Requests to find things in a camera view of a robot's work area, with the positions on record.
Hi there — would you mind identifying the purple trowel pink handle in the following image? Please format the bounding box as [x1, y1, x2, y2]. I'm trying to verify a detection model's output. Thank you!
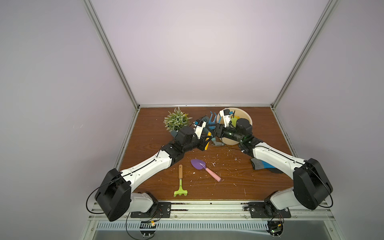
[191, 159, 222, 182]

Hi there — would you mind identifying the green rake wooden handle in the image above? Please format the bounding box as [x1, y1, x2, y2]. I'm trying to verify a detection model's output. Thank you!
[174, 164, 188, 197]

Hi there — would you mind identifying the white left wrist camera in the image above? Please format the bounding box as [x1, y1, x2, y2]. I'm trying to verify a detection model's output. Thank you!
[194, 120, 207, 139]

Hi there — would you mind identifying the artificial green potted plant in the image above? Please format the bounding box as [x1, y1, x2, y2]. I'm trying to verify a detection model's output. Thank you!
[164, 107, 192, 137]

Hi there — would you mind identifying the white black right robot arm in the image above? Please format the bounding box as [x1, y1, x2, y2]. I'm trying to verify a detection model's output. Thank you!
[215, 119, 333, 212]

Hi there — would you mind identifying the aluminium front mounting rail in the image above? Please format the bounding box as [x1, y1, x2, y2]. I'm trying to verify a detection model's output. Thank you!
[89, 200, 335, 221]

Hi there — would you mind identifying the green trowel wooden handle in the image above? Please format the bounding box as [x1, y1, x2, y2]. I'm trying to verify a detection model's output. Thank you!
[231, 117, 238, 128]

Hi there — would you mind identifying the aluminium left corner post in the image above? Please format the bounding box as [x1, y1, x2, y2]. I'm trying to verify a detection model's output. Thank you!
[83, 0, 140, 112]

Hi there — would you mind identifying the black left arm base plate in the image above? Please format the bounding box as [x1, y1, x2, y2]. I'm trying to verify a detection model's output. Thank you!
[129, 192, 172, 219]

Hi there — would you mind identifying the blue fork yellow handle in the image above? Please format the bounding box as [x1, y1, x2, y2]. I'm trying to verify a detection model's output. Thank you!
[206, 111, 223, 147]

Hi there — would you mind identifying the blue grey gardening glove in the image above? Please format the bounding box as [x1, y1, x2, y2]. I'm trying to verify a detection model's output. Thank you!
[250, 158, 283, 174]

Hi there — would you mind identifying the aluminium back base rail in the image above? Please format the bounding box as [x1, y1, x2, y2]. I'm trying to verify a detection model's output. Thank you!
[139, 104, 271, 108]

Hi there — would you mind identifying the aluminium corner post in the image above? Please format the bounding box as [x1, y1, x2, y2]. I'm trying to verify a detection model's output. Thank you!
[83, 0, 140, 112]
[271, 0, 339, 111]

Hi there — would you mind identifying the teal spray bottle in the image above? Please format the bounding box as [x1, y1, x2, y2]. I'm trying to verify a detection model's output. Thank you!
[206, 116, 225, 147]

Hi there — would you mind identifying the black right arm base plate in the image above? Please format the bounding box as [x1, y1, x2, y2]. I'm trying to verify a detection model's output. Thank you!
[243, 202, 292, 219]

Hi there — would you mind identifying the aluminium right corner post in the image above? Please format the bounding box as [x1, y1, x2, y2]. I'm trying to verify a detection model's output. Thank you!
[271, 0, 339, 111]

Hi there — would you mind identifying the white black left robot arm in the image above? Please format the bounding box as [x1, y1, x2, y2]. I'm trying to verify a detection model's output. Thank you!
[95, 126, 215, 222]

